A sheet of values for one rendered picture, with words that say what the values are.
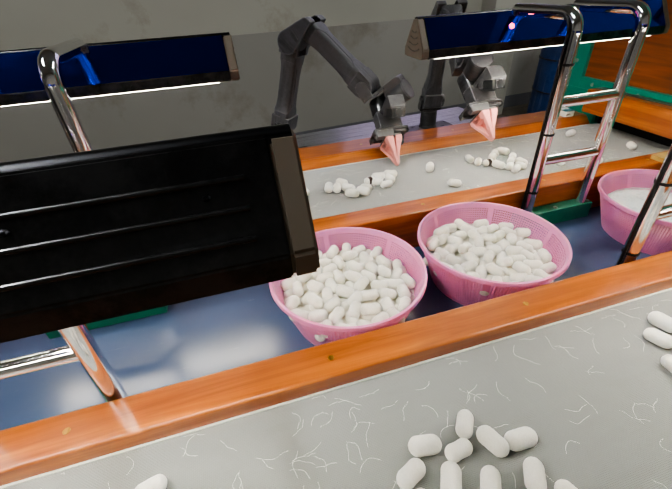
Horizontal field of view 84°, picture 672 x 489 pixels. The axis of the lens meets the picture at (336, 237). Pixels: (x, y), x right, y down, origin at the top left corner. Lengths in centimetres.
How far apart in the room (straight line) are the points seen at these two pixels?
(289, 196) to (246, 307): 56
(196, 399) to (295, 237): 36
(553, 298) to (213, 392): 50
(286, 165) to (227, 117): 305
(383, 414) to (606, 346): 33
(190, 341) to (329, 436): 33
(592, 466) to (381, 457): 22
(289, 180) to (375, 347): 37
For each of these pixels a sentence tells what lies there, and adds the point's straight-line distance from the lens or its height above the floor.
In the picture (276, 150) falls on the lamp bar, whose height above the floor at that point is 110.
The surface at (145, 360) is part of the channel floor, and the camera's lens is 72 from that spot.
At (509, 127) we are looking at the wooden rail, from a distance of 137.
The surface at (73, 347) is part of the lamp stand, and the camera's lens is 51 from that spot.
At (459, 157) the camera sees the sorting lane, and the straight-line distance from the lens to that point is 116.
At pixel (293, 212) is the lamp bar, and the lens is 19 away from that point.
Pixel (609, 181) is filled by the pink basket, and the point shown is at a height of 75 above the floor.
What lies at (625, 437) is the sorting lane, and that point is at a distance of 57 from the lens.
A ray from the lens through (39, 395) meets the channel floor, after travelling 77.
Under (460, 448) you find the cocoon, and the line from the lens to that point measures 47.
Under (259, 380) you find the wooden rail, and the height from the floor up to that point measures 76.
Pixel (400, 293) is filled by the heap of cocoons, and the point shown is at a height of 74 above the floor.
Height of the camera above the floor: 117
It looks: 34 degrees down
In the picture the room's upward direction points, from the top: 3 degrees counter-clockwise
